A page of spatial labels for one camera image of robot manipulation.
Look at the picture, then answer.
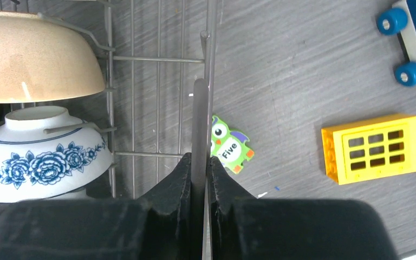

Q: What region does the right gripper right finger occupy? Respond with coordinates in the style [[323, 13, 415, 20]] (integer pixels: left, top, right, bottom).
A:
[[207, 157, 398, 259]]

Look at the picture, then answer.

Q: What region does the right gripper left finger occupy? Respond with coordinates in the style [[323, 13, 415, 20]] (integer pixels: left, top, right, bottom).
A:
[[0, 153, 191, 259]]

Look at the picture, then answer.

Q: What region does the plain beige bowl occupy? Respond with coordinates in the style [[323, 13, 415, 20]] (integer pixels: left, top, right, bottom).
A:
[[0, 11, 105, 103]]

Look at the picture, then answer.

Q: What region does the blue floral white bowl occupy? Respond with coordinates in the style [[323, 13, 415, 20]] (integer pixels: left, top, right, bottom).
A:
[[0, 106, 113, 203]]

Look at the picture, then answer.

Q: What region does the toy block car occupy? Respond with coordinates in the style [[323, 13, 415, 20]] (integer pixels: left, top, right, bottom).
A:
[[376, 0, 416, 87]]

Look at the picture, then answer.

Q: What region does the yellow window toy block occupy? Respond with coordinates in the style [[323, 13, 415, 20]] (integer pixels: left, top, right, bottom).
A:
[[321, 113, 416, 185]]

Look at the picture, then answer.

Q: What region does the grey wire dish rack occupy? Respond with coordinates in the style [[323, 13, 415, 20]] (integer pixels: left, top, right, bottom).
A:
[[0, 0, 220, 260]]

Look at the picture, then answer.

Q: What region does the green owl puzzle piece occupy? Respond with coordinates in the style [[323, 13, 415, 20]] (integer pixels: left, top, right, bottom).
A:
[[210, 115, 255, 174]]

